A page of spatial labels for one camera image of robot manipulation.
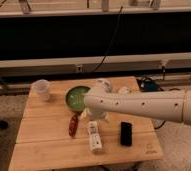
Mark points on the wooden table top board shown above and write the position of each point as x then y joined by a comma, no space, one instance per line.
43,142

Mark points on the white plastic bottle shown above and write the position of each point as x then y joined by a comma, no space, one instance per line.
94,137

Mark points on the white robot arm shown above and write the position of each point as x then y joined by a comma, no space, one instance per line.
172,106

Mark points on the green ceramic bowl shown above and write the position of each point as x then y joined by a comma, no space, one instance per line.
75,98

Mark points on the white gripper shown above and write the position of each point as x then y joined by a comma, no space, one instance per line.
92,114

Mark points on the white square sponge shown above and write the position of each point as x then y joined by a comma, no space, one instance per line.
124,90

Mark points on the black rectangular block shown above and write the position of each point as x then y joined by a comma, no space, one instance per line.
126,134

